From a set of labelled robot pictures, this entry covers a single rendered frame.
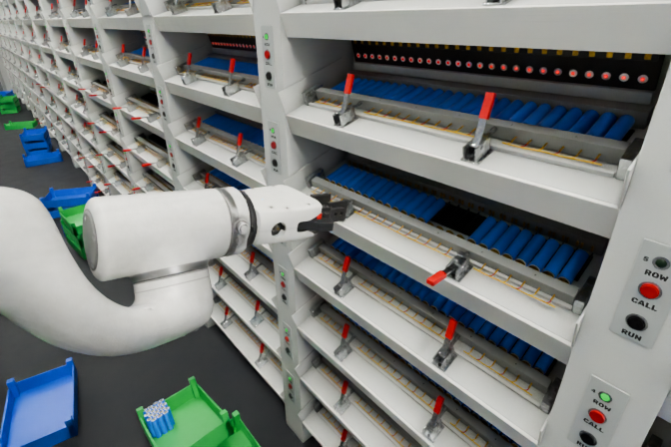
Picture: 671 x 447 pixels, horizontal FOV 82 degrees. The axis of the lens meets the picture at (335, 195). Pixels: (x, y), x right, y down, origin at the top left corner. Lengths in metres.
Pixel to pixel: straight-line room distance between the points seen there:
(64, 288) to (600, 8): 0.53
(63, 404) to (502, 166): 1.69
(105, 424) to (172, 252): 1.34
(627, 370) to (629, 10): 0.39
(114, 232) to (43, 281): 0.09
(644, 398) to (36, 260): 0.61
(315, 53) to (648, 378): 0.75
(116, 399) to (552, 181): 1.62
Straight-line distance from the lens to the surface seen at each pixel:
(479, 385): 0.76
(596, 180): 0.54
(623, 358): 0.58
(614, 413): 0.63
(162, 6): 1.46
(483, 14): 0.53
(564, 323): 0.62
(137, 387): 1.79
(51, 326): 0.38
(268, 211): 0.47
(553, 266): 0.65
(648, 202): 0.49
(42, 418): 1.85
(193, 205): 0.44
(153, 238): 0.42
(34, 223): 0.35
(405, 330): 0.82
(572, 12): 0.49
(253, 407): 1.60
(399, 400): 0.96
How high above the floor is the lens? 1.26
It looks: 24 degrees down
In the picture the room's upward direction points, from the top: straight up
